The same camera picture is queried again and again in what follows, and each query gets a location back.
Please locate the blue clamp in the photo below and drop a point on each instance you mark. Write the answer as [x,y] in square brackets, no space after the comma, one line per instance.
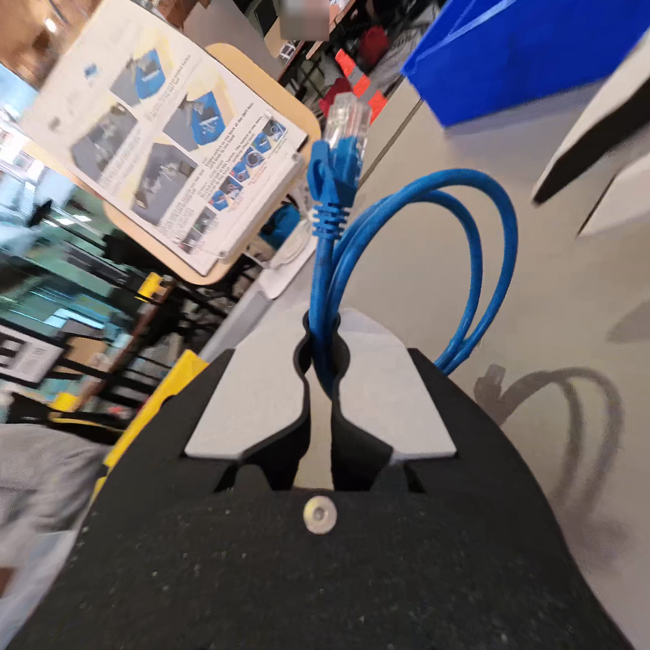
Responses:
[282,226]

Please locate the yellow plastic bin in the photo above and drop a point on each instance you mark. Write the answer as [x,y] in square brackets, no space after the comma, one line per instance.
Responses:
[167,391]

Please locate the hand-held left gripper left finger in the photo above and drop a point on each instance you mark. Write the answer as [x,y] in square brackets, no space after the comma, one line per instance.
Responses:
[243,406]

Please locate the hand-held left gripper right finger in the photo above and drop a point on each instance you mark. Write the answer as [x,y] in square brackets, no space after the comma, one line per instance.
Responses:
[396,401]

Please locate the instruction sheet on wooden board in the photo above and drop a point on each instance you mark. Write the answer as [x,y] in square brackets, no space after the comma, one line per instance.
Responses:
[152,127]

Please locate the red stool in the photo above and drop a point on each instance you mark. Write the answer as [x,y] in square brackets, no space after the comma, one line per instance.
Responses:
[376,40]

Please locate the blue plastic bin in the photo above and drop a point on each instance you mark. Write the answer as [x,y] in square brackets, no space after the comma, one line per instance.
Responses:
[508,56]

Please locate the black framed sign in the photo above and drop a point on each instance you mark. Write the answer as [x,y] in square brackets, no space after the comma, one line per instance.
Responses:
[30,355]

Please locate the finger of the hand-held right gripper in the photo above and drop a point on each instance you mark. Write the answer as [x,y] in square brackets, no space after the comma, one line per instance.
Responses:
[609,111]
[624,203]

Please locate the white stand base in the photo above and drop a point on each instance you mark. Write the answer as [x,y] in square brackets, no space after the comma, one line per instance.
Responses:
[284,277]

